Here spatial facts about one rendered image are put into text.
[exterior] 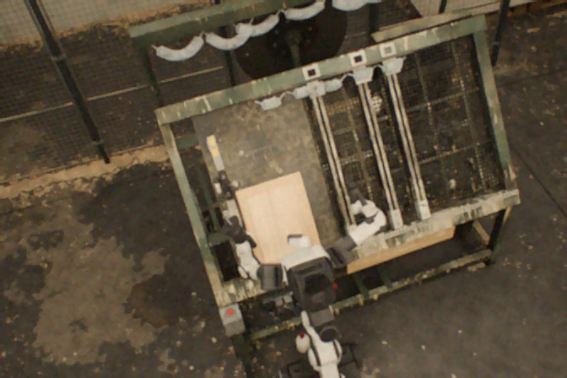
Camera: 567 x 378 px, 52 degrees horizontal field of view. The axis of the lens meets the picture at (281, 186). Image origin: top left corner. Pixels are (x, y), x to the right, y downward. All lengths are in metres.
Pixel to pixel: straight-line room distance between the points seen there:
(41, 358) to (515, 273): 3.78
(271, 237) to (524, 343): 2.07
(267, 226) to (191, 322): 1.33
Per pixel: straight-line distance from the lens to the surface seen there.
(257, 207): 3.75
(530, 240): 5.26
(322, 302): 3.37
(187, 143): 3.71
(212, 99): 3.57
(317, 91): 3.60
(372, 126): 3.86
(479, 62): 4.17
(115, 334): 4.94
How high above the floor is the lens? 4.12
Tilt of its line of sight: 49 degrees down
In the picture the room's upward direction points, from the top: 8 degrees counter-clockwise
